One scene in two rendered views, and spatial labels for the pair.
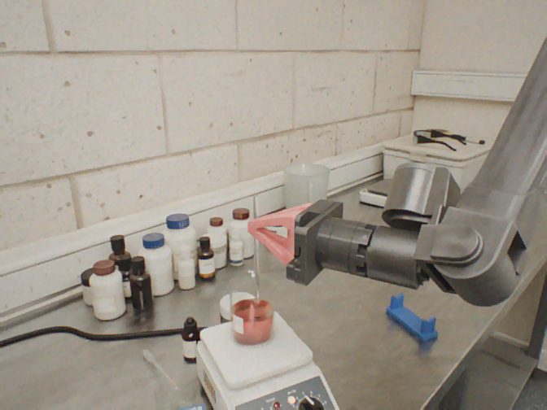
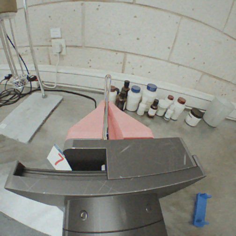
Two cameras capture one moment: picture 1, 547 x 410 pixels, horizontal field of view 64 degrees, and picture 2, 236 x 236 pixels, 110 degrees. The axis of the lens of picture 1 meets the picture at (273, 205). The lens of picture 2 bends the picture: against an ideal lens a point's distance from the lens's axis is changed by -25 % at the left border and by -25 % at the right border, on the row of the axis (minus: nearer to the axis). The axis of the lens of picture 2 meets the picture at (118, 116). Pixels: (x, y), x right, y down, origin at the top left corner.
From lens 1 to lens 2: 0.46 m
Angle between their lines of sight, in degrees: 46
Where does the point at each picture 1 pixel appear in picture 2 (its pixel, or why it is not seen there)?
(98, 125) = (142, 36)
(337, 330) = not seen: hidden behind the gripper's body
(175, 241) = (144, 94)
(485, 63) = not seen: outside the picture
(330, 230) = (75, 229)
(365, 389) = not seen: hidden behind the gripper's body
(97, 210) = (130, 69)
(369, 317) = (187, 189)
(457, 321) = (217, 226)
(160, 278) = (130, 104)
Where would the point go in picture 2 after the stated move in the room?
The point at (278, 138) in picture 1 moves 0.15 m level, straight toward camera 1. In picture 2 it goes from (222, 82) to (218, 84)
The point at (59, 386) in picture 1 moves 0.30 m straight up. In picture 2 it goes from (72, 115) to (61, 38)
